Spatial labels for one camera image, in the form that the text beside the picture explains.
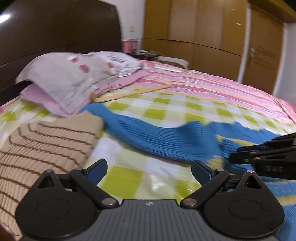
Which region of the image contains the checkered striped bed sheet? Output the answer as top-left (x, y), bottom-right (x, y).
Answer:
top-left (0, 88), bottom-right (296, 241)

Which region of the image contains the folded beige cloth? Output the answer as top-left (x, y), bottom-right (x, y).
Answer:
top-left (159, 56), bottom-right (190, 68)

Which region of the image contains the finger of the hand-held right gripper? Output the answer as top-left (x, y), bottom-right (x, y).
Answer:
top-left (238, 133), bottom-right (296, 151)
top-left (228, 146), bottom-right (296, 165)

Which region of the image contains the pink striped blanket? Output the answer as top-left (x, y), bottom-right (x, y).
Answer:
top-left (92, 59), bottom-right (296, 121)

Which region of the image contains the grey pillow with pink dots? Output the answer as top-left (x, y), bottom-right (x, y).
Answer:
top-left (15, 51), bottom-right (144, 115)

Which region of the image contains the wooden wardrobe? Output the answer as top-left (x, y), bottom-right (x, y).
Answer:
top-left (143, 0), bottom-right (248, 81)

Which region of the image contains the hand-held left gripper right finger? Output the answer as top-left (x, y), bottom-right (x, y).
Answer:
top-left (180, 159), bottom-right (262, 208)

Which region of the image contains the blue knit sweater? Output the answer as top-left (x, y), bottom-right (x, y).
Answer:
top-left (82, 103), bottom-right (278, 175)

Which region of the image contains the white flat card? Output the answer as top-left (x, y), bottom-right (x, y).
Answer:
top-left (154, 64), bottom-right (184, 74)

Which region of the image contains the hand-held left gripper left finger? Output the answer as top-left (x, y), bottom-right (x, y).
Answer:
top-left (37, 159), bottom-right (120, 208)

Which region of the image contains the pink container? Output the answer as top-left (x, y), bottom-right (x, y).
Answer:
top-left (122, 39), bottom-right (137, 53)

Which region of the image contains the wooden door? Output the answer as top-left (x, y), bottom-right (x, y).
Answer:
top-left (240, 5), bottom-right (284, 95)

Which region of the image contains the dark brown headboard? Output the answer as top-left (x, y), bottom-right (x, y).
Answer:
top-left (0, 0), bottom-right (123, 107)

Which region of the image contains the beige striped knit sweater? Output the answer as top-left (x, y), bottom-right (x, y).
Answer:
top-left (0, 111), bottom-right (104, 235)

